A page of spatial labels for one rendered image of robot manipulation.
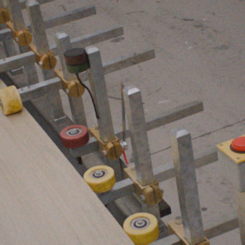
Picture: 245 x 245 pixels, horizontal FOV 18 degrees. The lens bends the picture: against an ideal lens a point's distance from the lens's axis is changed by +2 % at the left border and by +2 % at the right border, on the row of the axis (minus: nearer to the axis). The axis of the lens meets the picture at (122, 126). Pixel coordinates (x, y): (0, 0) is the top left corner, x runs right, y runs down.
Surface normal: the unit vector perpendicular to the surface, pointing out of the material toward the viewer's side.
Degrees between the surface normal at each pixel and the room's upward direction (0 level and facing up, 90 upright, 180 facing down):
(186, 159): 90
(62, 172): 0
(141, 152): 90
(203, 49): 0
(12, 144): 0
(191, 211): 90
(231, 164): 90
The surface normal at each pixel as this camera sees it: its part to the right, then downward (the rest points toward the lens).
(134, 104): 0.41, 0.40
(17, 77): -0.15, -0.86
